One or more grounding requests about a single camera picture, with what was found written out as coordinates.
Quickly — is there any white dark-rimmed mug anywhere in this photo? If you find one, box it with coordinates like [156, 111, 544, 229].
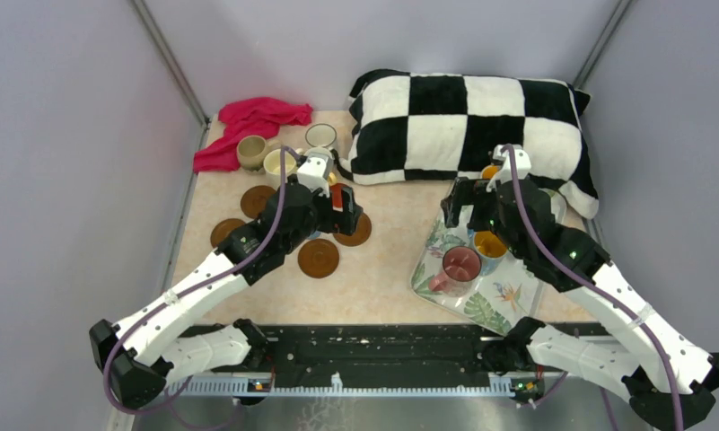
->
[304, 123, 338, 149]

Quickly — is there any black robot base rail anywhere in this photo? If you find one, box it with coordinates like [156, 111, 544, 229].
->
[174, 322, 618, 391]

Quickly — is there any orange cup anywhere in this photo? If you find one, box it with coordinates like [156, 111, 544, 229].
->
[480, 165, 500, 180]

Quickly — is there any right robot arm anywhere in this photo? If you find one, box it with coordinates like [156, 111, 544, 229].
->
[441, 177, 719, 430]

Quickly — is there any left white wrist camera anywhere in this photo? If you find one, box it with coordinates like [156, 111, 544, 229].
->
[296, 147, 334, 198]

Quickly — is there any red apple coaster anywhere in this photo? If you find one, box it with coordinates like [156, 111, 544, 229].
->
[330, 182, 344, 211]

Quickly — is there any dark walnut wooden coaster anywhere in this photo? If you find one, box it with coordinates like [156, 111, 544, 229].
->
[240, 185, 276, 219]

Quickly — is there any floral white tray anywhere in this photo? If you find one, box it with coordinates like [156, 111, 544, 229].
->
[410, 213, 542, 335]

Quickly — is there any crumpled pink cloth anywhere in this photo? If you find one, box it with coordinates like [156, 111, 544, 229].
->
[193, 97, 313, 173]

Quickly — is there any blue mug yellow inside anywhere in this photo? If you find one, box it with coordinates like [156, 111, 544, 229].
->
[472, 231, 508, 276]

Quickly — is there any beige ceramic mug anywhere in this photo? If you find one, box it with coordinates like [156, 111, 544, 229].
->
[236, 135, 269, 172]

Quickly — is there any pink mug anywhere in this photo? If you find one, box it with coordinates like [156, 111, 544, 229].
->
[428, 246, 482, 297]

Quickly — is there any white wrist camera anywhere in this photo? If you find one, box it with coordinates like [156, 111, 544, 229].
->
[487, 144, 532, 192]
[296, 147, 334, 198]

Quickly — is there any black white checkered pillow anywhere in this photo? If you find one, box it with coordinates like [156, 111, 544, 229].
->
[337, 69, 600, 219]

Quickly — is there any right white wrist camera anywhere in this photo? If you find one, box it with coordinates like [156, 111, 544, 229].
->
[487, 144, 532, 192]

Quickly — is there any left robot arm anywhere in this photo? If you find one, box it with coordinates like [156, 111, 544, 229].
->
[89, 180, 363, 414]

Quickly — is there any brown wooden coaster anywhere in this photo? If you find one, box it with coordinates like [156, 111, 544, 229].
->
[209, 218, 246, 248]

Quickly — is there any cream ceramic mug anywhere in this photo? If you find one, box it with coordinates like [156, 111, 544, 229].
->
[263, 149, 297, 189]

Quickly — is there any amber wooden coaster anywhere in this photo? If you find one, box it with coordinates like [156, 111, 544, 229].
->
[333, 214, 373, 247]
[297, 239, 340, 278]

